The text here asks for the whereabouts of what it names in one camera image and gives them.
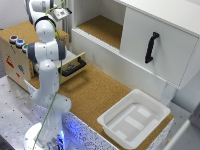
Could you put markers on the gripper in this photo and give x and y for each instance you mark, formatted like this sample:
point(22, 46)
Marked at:
point(62, 14)

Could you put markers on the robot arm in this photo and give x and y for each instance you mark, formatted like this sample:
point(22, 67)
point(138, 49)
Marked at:
point(46, 80)

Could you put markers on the wooden drawer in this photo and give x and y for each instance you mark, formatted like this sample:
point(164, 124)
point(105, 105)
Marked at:
point(71, 60)

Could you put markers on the green button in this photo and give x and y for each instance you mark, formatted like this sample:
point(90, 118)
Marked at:
point(25, 48)

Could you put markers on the blue button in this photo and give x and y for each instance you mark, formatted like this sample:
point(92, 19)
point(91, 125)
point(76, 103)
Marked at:
point(20, 42)

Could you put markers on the red button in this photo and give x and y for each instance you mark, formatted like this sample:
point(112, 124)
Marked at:
point(13, 38)

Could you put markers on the white cabinet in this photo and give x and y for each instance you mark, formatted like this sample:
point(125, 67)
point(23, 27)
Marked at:
point(110, 63)

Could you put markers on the wooden drawer box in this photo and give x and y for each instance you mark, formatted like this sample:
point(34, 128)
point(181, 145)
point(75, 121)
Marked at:
point(15, 71)

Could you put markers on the white sliding door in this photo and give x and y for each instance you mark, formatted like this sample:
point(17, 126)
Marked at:
point(173, 50)

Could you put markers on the white plastic box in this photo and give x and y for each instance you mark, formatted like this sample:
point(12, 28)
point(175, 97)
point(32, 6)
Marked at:
point(133, 118)

